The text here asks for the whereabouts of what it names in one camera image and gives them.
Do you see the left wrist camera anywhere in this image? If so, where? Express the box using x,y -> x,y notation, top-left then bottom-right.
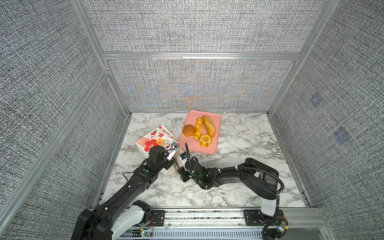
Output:
167,142 -> 180,161

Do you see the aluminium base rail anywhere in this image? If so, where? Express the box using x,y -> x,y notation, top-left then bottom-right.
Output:
74,206 -> 334,240

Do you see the yellow twisted fake bread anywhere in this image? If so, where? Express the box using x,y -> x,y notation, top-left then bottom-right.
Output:
194,118 -> 203,140

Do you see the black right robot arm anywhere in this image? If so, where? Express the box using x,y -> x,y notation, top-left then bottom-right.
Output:
178,157 -> 285,226

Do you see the long orange fake bread loaf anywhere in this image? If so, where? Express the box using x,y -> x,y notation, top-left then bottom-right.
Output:
202,116 -> 216,138

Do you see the round brown fake bun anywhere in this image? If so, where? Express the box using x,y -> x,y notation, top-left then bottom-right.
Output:
183,125 -> 196,137

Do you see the white floral paper bag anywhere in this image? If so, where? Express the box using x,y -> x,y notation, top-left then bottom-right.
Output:
136,125 -> 182,176

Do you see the small yellow fake bread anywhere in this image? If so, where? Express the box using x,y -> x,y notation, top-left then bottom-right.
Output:
199,134 -> 212,148

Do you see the pink plastic tray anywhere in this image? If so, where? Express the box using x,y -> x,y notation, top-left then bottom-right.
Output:
179,110 -> 222,156

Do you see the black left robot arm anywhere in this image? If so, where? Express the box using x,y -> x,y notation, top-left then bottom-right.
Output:
71,142 -> 180,240

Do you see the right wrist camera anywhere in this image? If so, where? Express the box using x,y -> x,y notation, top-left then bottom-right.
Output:
180,152 -> 188,165

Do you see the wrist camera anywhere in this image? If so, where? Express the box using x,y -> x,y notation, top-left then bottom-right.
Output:
167,142 -> 180,161
180,152 -> 188,165

